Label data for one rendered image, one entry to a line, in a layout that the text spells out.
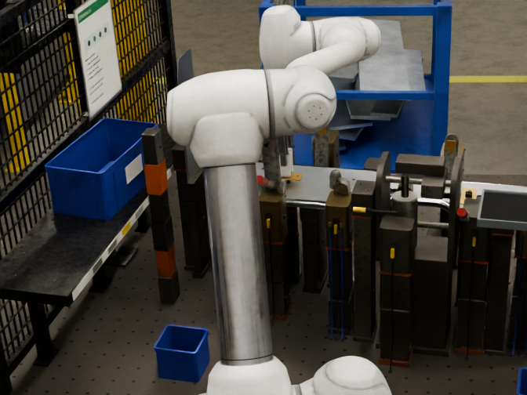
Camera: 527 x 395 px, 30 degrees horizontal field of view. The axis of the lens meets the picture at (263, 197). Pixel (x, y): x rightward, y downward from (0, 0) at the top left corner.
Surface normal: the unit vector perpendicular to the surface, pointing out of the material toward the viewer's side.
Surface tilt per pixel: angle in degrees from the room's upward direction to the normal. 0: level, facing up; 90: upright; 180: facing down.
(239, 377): 31
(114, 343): 0
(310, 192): 0
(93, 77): 90
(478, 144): 0
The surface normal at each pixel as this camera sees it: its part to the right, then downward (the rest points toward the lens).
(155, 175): -0.27, 0.47
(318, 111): 0.25, 0.32
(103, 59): 0.96, 0.08
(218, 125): -0.06, 0.12
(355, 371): 0.04, -0.90
